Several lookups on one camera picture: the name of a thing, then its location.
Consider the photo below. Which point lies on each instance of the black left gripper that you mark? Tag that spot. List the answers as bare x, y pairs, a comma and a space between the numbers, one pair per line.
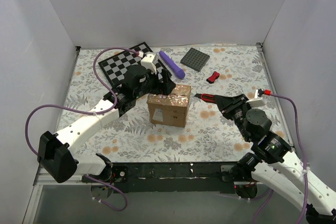
159, 85

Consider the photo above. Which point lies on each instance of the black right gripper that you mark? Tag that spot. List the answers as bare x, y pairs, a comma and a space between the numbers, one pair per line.
231, 106

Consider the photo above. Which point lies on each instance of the red black utility knife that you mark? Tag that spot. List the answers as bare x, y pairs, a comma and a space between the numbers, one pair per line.
208, 98

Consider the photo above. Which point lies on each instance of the brown cardboard express box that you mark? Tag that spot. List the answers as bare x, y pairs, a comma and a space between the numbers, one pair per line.
172, 109

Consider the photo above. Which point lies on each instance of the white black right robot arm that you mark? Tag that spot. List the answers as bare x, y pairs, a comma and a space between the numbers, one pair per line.
273, 162

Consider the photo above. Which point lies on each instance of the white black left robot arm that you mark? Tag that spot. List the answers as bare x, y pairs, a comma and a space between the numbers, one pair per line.
57, 151

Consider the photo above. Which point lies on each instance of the red black knife cap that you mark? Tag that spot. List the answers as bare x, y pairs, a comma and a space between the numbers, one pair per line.
213, 77

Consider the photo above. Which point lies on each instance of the floral patterned table mat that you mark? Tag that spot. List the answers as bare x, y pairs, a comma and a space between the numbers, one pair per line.
207, 136

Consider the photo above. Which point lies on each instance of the dark grey studded baseplate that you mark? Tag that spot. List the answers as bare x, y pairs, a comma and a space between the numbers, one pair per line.
195, 59

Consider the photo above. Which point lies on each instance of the black white checkerboard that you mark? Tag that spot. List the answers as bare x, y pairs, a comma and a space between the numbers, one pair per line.
116, 66

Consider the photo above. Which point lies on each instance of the purple cylindrical handle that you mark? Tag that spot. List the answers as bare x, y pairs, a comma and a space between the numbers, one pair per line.
179, 73

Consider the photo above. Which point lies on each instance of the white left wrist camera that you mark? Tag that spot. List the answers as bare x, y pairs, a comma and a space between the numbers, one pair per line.
148, 60

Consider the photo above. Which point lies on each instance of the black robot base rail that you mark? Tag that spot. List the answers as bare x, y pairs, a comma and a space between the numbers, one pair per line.
166, 177

